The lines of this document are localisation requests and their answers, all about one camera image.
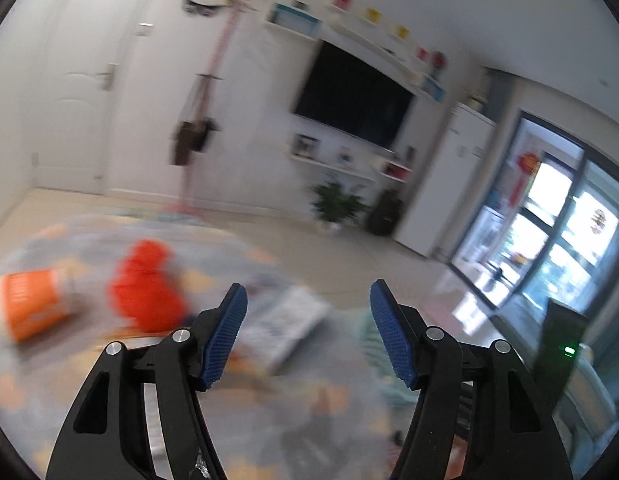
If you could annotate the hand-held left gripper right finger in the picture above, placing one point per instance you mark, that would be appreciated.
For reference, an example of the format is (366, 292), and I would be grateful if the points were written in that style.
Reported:
(392, 335)

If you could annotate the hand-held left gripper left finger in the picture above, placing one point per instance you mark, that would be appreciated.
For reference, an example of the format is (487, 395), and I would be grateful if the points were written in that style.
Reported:
(224, 340)

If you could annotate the white packet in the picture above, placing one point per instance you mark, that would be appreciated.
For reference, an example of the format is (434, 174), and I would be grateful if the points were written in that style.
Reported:
(284, 325)

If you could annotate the red bag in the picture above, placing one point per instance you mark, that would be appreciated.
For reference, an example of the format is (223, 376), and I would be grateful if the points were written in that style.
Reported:
(144, 285)

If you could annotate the orange paper cup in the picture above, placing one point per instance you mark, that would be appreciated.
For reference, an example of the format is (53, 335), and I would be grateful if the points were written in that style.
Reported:
(29, 305)

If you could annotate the black shoulder bag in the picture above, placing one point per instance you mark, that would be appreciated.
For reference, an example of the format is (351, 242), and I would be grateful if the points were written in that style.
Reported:
(202, 135)

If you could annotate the grey sofa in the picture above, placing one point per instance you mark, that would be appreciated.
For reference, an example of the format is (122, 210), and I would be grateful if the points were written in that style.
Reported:
(599, 390)

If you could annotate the black acoustic guitar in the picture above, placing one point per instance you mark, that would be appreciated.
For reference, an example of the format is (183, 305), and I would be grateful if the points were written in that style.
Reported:
(385, 212)

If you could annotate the green potted plant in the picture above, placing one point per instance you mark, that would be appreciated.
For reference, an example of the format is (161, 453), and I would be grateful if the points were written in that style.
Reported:
(337, 205)

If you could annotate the white refrigerator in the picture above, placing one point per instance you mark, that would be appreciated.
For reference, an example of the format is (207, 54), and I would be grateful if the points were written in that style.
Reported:
(449, 185)

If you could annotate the dark glass sliding door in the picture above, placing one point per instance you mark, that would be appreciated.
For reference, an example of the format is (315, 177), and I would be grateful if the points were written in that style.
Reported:
(574, 170)

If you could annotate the red knot decoration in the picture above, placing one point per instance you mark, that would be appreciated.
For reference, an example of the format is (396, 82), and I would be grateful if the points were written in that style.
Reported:
(524, 170)

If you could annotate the white and red capsule shelf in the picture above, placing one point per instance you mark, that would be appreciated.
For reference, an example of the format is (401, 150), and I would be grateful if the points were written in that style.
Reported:
(397, 170)

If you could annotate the scale-patterned blanket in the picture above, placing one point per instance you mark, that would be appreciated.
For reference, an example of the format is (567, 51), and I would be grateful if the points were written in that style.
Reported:
(64, 385)

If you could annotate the curved white lower shelf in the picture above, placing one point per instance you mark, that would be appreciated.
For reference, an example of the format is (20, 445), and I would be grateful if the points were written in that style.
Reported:
(334, 166)

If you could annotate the small colourful ornament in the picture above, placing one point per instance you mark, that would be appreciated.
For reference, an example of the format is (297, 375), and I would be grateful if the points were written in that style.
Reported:
(345, 157)

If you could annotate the brown tote bag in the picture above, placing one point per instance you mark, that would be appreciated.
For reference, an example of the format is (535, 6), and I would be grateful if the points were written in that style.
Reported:
(182, 145)

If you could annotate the small blue box shelf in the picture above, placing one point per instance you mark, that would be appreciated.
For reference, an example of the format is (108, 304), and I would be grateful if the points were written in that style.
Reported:
(433, 87)

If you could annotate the white door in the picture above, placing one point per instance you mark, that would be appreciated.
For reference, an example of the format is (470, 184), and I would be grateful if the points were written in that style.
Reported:
(74, 125)

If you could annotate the red round fan ornament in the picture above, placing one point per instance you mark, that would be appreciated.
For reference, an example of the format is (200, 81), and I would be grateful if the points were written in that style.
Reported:
(439, 62)

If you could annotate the pink cube shelf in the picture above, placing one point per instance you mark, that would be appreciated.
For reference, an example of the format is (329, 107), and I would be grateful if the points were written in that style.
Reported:
(423, 53)
(342, 1)

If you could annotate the pink coat rack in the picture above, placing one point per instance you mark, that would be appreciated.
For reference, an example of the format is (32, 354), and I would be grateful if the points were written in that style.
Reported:
(222, 45)

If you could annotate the yellow cube shelf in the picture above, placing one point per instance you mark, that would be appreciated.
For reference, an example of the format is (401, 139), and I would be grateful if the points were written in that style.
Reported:
(402, 32)
(373, 15)

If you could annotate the white and blue box shelf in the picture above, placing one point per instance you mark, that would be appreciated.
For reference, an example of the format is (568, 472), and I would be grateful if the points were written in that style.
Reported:
(292, 21)

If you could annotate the black butterfly frame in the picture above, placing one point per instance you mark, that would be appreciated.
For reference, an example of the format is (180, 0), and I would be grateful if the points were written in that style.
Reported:
(305, 146)

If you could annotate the black wall television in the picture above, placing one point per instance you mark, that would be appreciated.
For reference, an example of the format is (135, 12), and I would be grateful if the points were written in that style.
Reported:
(354, 95)

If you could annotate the long white wall shelf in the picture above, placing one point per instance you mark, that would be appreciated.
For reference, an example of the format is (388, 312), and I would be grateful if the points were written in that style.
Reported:
(369, 50)

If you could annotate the white light switch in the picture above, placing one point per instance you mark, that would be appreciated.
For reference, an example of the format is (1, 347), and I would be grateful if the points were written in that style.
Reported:
(144, 30)

